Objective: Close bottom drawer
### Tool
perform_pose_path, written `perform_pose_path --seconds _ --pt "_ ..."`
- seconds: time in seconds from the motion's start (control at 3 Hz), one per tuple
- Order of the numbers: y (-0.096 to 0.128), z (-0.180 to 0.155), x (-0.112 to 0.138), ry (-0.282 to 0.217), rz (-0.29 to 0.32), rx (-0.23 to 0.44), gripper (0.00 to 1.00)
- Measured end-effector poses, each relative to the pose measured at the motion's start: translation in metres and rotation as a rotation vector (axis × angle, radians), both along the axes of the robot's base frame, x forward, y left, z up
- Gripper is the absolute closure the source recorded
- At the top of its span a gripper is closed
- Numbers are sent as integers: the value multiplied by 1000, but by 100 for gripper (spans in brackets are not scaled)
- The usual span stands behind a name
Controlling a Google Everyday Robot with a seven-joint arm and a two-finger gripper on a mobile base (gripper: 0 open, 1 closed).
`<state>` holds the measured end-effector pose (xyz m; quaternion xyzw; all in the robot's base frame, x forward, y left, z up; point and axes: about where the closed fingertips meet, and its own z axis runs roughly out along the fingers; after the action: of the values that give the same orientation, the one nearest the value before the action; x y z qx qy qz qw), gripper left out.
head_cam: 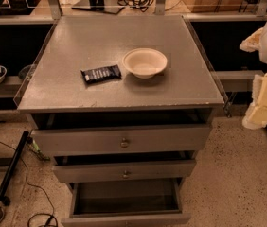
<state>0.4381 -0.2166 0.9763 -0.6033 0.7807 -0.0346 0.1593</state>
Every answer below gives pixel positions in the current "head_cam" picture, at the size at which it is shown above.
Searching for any black snack bar wrapper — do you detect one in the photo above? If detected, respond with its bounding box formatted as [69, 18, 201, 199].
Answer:
[80, 64, 122, 84]

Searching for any grey drawer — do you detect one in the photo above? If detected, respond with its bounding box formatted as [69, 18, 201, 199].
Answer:
[32, 124, 211, 156]
[62, 179, 191, 227]
[53, 160, 196, 183]

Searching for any black floor cable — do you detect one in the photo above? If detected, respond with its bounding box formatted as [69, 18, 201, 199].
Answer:
[0, 116, 60, 227]

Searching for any black monitor stand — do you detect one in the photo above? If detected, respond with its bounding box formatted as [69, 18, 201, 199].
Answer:
[71, 0, 125, 15]

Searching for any grey middle drawer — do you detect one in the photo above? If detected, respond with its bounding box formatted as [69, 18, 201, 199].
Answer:
[53, 160, 196, 183]

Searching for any black bar on floor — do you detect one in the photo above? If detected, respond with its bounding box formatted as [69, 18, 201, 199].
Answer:
[0, 131, 29, 206]

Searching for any green handled tool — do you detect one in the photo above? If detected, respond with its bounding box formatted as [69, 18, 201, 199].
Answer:
[27, 137, 50, 161]

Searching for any grey top drawer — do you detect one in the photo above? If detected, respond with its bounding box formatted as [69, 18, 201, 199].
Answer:
[32, 124, 211, 156]

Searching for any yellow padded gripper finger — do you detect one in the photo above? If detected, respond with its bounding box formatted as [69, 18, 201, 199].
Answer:
[240, 28, 263, 52]
[242, 73, 267, 130]

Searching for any grey wooden drawer cabinet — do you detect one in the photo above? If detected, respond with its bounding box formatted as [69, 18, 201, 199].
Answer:
[15, 14, 225, 187]

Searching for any grey bottom drawer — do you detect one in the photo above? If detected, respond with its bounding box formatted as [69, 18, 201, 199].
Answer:
[62, 179, 191, 227]

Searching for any white paper bowl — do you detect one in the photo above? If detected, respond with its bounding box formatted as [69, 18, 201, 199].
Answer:
[121, 48, 168, 79]

